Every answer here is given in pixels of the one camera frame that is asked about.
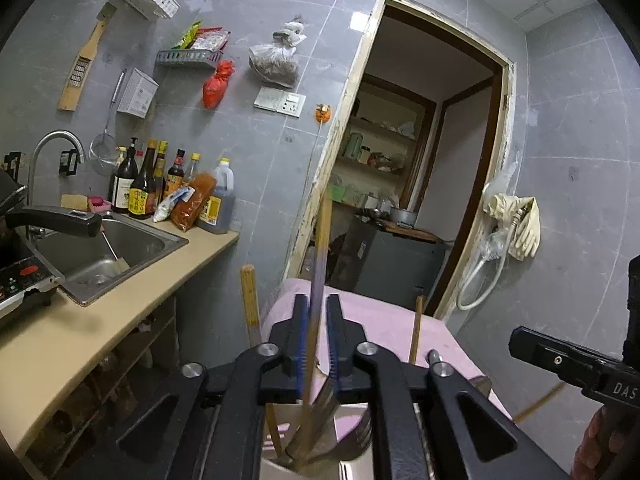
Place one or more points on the induction cooker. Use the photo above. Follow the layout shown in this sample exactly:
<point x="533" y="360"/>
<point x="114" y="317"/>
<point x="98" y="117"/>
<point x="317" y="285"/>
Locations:
<point x="25" y="285"/>

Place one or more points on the metal forks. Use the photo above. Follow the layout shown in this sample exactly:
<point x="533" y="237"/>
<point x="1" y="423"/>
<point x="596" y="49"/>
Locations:
<point x="320" y="412"/>

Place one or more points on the grey cabinet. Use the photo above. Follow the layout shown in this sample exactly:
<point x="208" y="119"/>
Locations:
<point x="395" y="260"/>

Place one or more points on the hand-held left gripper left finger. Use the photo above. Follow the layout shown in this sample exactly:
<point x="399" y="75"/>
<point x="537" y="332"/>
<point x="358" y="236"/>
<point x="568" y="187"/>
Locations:
<point x="301" y="345"/>

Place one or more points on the cream rubber gloves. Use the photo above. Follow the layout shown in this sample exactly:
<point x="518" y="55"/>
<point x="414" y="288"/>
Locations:
<point x="525" y="225"/>

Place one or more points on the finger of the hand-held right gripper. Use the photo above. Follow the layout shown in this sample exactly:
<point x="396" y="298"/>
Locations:
<point x="545" y="355"/>

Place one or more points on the steel sink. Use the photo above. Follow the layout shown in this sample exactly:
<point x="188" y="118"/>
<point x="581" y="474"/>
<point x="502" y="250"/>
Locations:
<point x="130" y="245"/>

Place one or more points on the metal faucet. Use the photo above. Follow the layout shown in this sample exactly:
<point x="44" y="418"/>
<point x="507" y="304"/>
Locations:
<point x="50" y="136"/>

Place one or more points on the white wall socket panel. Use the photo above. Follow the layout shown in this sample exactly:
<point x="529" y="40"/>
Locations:
<point x="280" y="101"/>

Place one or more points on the clear bag of dried goods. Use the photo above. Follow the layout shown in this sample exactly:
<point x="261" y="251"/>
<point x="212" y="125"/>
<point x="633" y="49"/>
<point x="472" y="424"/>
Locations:
<point x="275" y="60"/>

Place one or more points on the metal strainer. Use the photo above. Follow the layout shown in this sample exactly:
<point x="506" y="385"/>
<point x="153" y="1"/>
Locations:
<point x="102" y="152"/>

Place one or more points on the red plastic bag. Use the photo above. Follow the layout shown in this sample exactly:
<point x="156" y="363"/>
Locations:
<point x="217" y="85"/>

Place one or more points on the white wall box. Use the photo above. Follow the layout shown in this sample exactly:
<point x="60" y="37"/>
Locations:
<point x="137" y="92"/>

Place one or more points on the metal pot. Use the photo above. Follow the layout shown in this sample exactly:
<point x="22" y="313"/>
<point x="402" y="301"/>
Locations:
<point x="404" y="216"/>

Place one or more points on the orange wall hook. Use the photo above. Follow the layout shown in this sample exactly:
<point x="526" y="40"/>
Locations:
<point x="322" y="113"/>

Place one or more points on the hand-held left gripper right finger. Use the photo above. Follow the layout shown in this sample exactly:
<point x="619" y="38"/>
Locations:
<point x="334" y="350"/>

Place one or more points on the white utensil holder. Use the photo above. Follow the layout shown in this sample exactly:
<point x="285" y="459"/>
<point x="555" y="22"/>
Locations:
<point x="280" y="471"/>

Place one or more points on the grey wall basket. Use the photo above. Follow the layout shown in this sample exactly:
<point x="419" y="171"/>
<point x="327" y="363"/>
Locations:
<point x="187" y="57"/>

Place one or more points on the snack packets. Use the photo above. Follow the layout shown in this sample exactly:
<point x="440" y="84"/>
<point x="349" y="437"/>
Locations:
<point x="202" y="37"/>

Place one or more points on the beige kitchen counter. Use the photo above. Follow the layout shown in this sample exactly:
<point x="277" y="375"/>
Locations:
<point x="100" y="335"/>

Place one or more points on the orange spice packet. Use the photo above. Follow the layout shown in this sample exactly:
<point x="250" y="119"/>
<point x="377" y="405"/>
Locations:
<point x="192" y="205"/>

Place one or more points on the wooden grater paddle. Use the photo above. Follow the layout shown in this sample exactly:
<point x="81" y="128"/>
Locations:
<point x="82" y="65"/>

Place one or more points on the clear plastic bag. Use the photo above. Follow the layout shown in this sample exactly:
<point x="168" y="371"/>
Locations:
<point x="495" y="245"/>

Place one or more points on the row of sauce bottles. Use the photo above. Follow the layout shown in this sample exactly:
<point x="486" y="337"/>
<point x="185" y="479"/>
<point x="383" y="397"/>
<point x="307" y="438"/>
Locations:
<point x="142" y="190"/>

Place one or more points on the pink floral cloth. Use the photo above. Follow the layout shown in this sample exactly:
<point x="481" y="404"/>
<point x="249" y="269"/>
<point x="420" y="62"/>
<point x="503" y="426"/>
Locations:
<point x="385" y="320"/>

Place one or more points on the person's right hand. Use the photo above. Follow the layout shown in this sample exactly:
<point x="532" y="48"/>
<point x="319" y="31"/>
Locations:
<point x="590" y="450"/>

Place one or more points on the door frame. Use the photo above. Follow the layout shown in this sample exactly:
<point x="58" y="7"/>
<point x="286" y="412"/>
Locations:
<point x="345" y="125"/>

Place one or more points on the wooden chopstick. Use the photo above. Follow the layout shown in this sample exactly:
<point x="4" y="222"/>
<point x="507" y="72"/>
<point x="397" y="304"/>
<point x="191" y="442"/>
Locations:
<point x="322" y="240"/>
<point x="249" y="300"/>
<point x="416" y="330"/>

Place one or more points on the white and blue packet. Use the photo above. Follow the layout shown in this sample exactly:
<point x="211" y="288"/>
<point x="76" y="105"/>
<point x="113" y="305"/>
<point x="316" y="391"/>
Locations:
<point x="172" y="205"/>

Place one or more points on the black wall socket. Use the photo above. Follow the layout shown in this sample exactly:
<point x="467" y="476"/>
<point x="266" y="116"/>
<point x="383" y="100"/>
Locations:
<point x="70" y="162"/>

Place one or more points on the wooden shelf unit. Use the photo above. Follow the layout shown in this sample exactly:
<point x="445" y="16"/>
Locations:
<point x="385" y="135"/>

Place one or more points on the large soy sauce jug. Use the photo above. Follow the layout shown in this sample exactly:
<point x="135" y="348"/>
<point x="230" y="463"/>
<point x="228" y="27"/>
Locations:
<point x="220" y="200"/>

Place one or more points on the green box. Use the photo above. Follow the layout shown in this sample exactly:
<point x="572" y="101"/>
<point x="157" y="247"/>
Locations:
<point x="336" y="194"/>

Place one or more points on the yellow stick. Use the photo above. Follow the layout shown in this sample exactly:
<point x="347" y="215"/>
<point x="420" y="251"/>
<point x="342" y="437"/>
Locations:
<point x="540" y="402"/>

